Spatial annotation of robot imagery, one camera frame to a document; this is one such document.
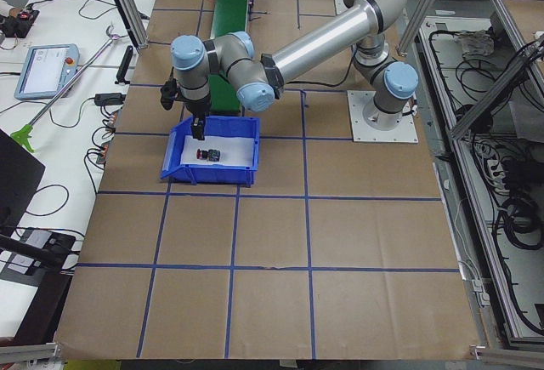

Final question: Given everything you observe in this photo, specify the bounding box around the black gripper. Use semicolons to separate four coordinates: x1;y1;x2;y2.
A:
185;98;210;140

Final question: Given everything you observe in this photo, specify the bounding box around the red push button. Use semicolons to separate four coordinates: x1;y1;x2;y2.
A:
195;149;221;162

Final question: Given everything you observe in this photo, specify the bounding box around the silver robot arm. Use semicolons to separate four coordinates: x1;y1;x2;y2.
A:
161;0;418;140

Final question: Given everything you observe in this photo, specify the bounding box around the blue bin with buttons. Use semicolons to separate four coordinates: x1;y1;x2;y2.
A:
161;116;260;186

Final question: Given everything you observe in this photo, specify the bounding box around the white foam pad source bin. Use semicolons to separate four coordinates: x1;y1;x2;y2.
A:
180;135;254;167

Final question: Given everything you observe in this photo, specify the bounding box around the black power adapter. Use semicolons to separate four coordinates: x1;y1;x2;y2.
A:
93;93;126;106

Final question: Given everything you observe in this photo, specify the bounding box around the green conveyor belt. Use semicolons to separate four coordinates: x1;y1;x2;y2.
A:
209;0;250;115

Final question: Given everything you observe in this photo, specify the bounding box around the teach pendant tablet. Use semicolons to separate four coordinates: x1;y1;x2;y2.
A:
14;43;80;100

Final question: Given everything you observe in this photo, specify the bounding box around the reacher grabber tool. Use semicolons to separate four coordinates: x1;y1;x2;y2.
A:
10;24;125;153

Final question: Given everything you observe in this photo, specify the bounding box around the aluminium frame post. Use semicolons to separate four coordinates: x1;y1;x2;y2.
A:
113;0;148;51

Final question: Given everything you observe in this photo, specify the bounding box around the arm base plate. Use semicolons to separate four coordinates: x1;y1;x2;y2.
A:
347;90;418;144

